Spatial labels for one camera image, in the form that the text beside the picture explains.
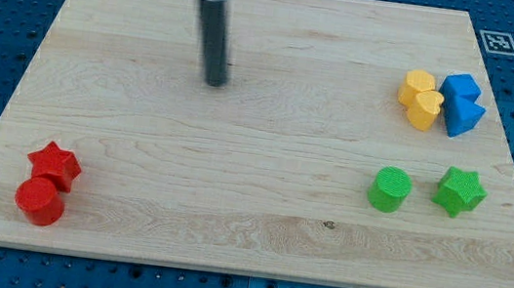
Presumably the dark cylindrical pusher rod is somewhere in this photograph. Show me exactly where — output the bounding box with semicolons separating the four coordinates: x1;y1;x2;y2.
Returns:
199;0;228;87

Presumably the red star block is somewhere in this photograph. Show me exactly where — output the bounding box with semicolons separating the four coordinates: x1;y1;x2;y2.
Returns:
27;142;82;192

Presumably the green star block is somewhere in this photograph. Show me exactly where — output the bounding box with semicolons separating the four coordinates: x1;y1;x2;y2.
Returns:
431;166;488;219

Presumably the light wooden board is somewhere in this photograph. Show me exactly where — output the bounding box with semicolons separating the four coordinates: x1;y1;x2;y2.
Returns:
0;0;514;288

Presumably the yellow hexagon block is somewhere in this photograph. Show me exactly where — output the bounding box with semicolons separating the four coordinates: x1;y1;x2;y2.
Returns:
397;69;436;106

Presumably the yellow heart block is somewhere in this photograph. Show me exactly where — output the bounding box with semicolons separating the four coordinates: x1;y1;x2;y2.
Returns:
406;91;445;132

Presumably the green cylinder block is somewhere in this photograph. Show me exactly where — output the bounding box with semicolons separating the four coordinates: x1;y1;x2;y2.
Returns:
367;166;413;213

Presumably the blue cube block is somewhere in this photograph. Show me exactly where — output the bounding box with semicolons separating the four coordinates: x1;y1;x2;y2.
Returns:
439;73;482;107

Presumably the red cylinder block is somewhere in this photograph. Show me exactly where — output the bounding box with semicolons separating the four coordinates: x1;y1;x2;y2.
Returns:
15;177;64;226

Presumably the blue triangle block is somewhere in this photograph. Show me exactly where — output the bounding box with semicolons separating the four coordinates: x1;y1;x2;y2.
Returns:
444;96;486;138

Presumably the white fiducial marker tag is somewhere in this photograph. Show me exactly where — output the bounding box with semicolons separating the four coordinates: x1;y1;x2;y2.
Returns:
480;29;514;57

